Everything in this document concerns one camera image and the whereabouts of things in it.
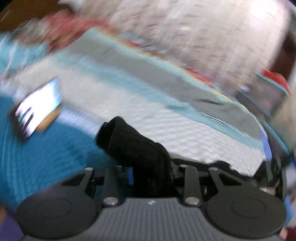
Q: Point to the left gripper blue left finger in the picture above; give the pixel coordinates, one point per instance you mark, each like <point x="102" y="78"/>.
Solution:
<point x="130" y="176"/>

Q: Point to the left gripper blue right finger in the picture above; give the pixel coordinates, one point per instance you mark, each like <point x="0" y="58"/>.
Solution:
<point x="173" y="171"/>

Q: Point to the black pants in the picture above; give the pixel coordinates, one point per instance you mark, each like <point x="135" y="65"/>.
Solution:
<point x="150" y="161"/>

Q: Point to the blue patterned bed sheet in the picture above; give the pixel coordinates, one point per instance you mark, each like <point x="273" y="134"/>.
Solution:
<point x="68" y="145"/>

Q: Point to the striped zigzag bedspread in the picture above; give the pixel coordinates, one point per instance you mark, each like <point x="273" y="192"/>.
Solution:
<point x="188" y="118"/>

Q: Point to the dark bedside furniture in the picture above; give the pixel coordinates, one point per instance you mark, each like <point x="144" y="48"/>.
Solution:
<point x="262" y="97"/>

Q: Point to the smartphone with lit screen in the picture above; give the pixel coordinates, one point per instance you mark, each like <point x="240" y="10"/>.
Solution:
<point x="43" y="103"/>

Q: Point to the beige patterned curtain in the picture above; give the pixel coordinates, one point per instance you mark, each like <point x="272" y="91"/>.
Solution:
<point x="227" y="41"/>

